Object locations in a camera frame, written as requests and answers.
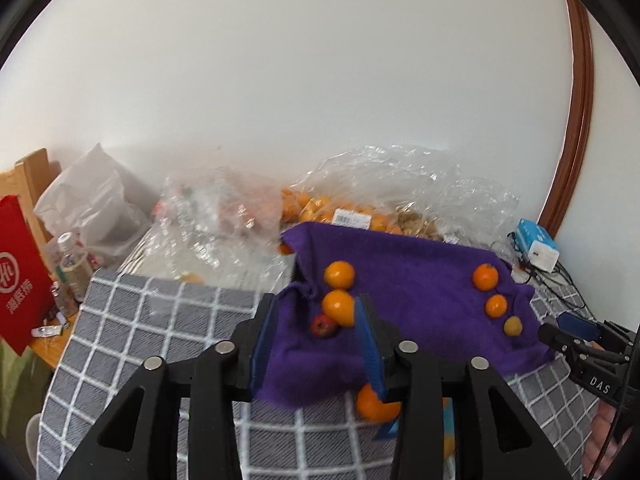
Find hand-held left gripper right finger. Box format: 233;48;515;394
356;294;573;480

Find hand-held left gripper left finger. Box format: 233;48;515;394
55;294;276;480

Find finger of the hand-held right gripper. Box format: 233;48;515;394
556;311;606;341
538;323;596;361

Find small red fruit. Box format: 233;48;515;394
311;314;340;338

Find large orange with stem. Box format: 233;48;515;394
321;289;357;327

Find purple towel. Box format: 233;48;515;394
248;221;557;408

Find person's right hand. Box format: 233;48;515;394
590;402;632;480

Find blue and white box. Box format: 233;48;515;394
515;218;561;273

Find grey checked tablecloth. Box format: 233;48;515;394
37;267;608;480

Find crumpled clear plastic bag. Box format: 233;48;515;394
150;167;296;291

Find bagged brown nuts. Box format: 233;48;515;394
392;207;446;242

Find pile of bagged oranges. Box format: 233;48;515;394
279;187;401;236

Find large clear plastic bag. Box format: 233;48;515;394
280;145;521;248

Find clear plastic bottle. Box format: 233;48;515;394
56;232;95;303

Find small bottle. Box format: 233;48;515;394
50;282;76;318

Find wooden side table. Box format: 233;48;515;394
27;305;81;373

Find grey plastic bag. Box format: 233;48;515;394
32;143;161;266

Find green cloth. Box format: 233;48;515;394
0;340;51;411

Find red paper bag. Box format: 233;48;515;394
0;195;57;357

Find wooden chair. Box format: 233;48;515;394
0;148;63;246

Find black cable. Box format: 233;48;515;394
505;230;593;321

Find brown wooden door frame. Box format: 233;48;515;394
539;0;597;236

